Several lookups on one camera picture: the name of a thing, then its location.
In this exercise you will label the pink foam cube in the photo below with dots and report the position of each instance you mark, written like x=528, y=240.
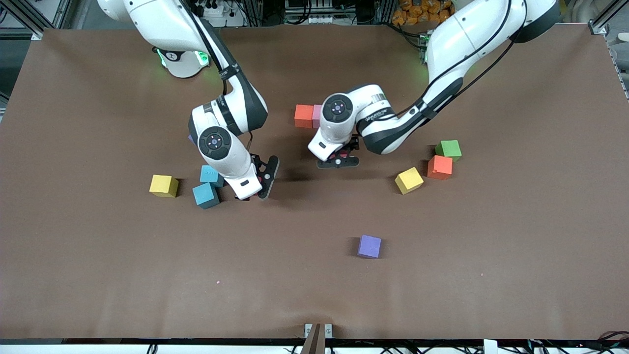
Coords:
x=317, y=118

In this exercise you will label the orange foam cube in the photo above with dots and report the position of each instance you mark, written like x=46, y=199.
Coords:
x=440, y=166
x=303, y=116

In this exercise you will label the blue foam cube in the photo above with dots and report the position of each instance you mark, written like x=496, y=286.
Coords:
x=205, y=195
x=209, y=174

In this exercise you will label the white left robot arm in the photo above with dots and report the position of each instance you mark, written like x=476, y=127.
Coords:
x=457, y=39

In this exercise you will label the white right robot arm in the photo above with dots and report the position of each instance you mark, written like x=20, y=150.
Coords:
x=231, y=162

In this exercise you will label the yellow foam cube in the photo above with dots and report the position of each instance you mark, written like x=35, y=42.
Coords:
x=163, y=185
x=409, y=180

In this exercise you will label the green foam cube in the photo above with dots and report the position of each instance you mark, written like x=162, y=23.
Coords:
x=448, y=148

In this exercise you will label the table cover sheet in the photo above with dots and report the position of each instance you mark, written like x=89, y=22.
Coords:
x=314, y=295

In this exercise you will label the white electronics box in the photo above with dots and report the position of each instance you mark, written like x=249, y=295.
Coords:
x=314, y=19

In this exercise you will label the orange yellow object pile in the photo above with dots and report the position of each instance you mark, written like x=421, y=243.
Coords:
x=417, y=12

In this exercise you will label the white power strip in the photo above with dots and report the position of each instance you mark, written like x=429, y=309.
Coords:
x=214, y=10

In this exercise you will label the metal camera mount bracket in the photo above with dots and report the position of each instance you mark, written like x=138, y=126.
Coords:
x=314, y=341

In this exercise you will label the silver aluminium frame rail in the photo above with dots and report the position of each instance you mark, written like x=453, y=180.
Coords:
x=19, y=32
x=597, y=27

